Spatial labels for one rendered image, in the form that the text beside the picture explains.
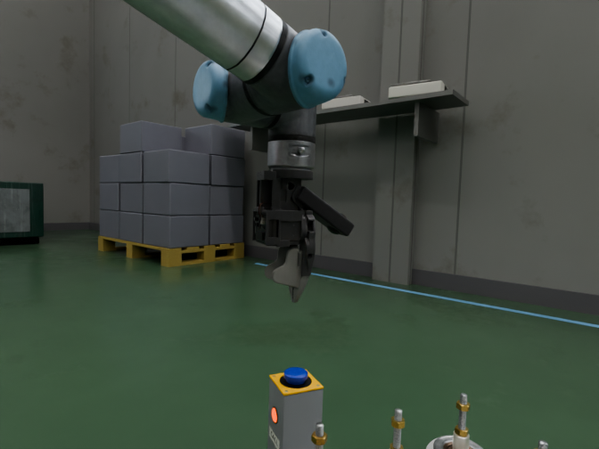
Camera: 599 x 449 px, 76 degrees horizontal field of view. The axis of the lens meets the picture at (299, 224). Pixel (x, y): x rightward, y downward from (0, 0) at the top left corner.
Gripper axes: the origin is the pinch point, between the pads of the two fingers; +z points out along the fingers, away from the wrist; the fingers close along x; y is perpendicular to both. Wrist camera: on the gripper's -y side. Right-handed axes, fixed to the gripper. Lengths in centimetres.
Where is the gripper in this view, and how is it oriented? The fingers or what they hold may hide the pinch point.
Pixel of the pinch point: (299, 293)
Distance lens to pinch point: 64.1
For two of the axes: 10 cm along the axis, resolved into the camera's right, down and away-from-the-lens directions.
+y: -9.1, -0.1, -4.0
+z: -0.3, 10.0, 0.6
